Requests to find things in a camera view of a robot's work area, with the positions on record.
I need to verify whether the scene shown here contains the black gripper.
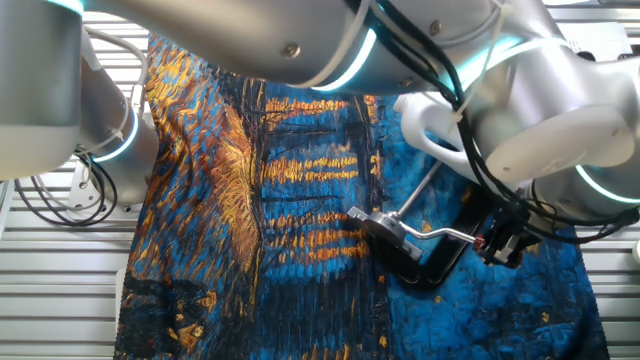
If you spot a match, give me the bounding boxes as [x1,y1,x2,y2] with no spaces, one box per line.
[478,202,545,270]

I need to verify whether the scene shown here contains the white plastic jug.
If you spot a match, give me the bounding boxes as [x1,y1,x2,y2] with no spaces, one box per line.
[392,92,501,185]

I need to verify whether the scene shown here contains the thin metal rod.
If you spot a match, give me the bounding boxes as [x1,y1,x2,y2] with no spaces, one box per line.
[397,159,444,220]

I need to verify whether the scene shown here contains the starry night painted cloth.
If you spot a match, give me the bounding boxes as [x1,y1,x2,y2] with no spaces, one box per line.
[113,32,611,360]

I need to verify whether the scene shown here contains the metal base mounting plate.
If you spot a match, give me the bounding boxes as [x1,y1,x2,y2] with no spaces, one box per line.
[67,159,144,215]

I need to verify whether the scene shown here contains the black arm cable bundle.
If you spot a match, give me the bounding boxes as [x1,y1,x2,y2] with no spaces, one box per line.
[344,0,640,247]

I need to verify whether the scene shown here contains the black base cables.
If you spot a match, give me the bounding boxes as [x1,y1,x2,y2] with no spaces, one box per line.
[14,154,120,229]

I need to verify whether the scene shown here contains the grey base cable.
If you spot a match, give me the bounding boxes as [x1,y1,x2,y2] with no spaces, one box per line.
[82,24,150,151]

